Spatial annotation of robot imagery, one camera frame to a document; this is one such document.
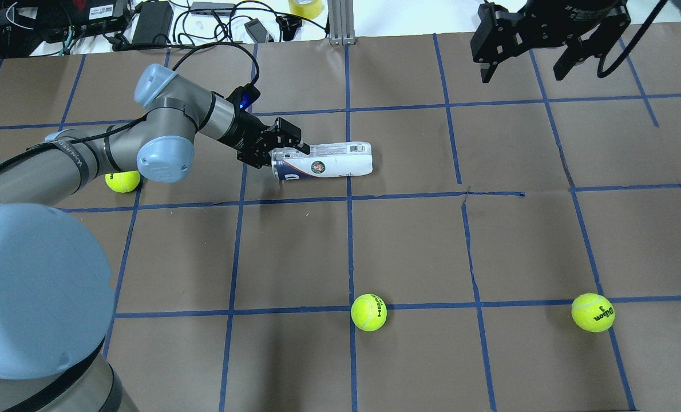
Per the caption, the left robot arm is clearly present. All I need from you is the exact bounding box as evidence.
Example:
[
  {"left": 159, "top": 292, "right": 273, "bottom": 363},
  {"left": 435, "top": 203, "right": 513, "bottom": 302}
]
[{"left": 0, "top": 64, "right": 311, "bottom": 411}]

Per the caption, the aluminium frame post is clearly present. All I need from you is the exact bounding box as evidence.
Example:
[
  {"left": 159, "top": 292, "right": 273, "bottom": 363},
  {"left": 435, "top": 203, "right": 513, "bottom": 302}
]
[{"left": 327, "top": 0, "right": 357, "bottom": 45}]

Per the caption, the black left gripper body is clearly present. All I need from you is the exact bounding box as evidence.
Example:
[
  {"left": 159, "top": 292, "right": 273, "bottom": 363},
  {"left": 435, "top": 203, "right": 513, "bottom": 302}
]
[{"left": 220, "top": 110, "right": 274, "bottom": 157}]

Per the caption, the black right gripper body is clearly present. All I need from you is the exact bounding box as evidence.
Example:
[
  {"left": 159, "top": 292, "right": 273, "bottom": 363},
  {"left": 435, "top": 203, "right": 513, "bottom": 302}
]
[{"left": 492, "top": 1, "right": 631, "bottom": 57}]

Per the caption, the tennis ball right side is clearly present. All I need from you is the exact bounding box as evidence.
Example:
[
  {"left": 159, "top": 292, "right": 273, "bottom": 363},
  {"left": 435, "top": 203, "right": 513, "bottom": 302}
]
[{"left": 571, "top": 293, "right": 615, "bottom": 333}]

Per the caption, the yellow tape roll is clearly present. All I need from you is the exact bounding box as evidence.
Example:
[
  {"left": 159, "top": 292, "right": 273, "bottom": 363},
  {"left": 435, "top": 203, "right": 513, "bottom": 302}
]
[{"left": 288, "top": 0, "right": 324, "bottom": 20}]

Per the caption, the tennis ball near left gripper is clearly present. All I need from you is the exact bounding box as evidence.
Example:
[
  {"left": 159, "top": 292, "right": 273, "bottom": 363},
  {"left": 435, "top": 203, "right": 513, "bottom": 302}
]
[{"left": 104, "top": 171, "right": 141, "bottom": 193}]

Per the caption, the centre Head tennis ball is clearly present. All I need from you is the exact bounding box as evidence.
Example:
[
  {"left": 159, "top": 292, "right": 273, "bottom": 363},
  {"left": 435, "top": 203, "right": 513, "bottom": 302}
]
[{"left": 351, "top": 293, "right": 387, "bottom": 332}]

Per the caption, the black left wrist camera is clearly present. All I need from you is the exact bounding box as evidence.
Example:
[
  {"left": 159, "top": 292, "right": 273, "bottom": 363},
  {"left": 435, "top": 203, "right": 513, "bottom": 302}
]
[{"left": 225, "top": 82, "right": 260, "bottom": 110}]

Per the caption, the clear tennis ball can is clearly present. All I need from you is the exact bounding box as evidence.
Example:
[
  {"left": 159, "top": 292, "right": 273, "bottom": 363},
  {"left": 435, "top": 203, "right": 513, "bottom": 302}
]
[{"left": 270, "top": 141, "right": 374, "bottom": 181}]

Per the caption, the black power adapter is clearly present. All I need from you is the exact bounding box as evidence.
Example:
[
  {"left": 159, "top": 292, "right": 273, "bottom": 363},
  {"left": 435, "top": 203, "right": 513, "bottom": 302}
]
[{"left": 131, "top": 1, "right": 173, "bottom": 45}]

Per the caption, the black cable bundle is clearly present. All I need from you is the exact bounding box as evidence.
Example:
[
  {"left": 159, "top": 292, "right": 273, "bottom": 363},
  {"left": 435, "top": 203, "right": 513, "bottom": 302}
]
[{"left": 172, "top": 1, "right": 330, "bottom": 47}]

